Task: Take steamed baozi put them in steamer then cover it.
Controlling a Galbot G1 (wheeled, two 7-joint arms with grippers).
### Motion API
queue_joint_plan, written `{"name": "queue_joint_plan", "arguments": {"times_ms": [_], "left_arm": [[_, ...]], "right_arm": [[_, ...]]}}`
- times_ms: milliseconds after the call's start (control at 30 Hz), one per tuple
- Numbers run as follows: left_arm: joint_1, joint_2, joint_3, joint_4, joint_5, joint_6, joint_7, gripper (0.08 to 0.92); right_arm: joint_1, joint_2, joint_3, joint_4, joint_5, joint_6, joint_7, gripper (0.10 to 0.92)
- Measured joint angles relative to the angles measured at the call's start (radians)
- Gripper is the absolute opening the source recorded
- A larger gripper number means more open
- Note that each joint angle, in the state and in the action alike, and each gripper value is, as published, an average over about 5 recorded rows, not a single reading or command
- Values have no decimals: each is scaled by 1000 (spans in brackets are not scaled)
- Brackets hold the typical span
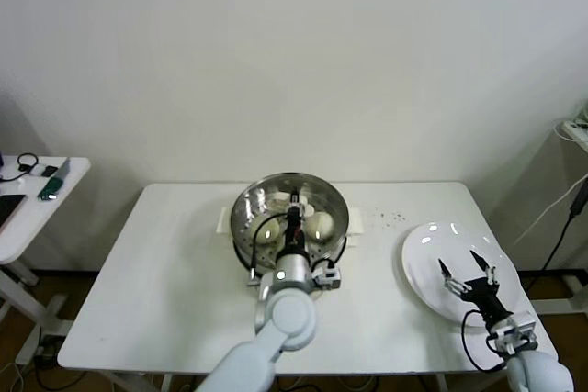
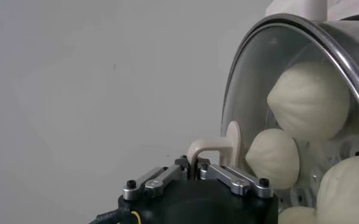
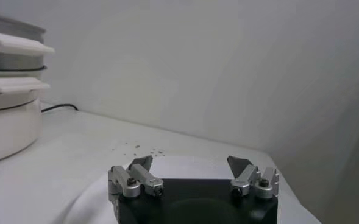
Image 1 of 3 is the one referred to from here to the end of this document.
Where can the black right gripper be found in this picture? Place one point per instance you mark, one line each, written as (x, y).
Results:
(486, 301)

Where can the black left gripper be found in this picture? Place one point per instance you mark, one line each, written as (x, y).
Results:
(294, 233)

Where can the white steamed baozi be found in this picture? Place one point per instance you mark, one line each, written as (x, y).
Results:
(320, 227)
(268, 232)

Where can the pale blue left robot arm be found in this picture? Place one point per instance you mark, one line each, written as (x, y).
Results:
(289, 318)

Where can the perforated steel steamer basket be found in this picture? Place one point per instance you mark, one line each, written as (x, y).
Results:
(339, 249)

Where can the white round plate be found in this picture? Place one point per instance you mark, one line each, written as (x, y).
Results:
(422, 245)

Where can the white electric cooker base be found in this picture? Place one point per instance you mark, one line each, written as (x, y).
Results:
(356, 227)

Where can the white table leg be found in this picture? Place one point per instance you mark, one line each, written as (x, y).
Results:
(442, 384)
(165, 384)

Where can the white power strip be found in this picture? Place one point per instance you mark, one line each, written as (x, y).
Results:
(576, 129)

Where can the green and grey tool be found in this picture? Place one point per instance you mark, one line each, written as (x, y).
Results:
(49, 190)

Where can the small black device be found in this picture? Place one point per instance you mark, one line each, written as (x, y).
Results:
(47, 171)

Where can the white side table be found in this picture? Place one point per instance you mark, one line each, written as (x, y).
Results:
(27, 236)

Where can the black floor adapter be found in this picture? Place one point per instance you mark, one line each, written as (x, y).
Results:
(43, 353)

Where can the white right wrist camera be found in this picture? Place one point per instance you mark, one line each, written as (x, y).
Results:
(514, 332)

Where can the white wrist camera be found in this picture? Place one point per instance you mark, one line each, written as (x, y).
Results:
(328, 278)
(514, 332)

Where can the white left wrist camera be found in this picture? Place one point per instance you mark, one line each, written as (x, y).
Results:
(328, 278)

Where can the white desk frame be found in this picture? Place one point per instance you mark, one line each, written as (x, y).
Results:
(551, 308)

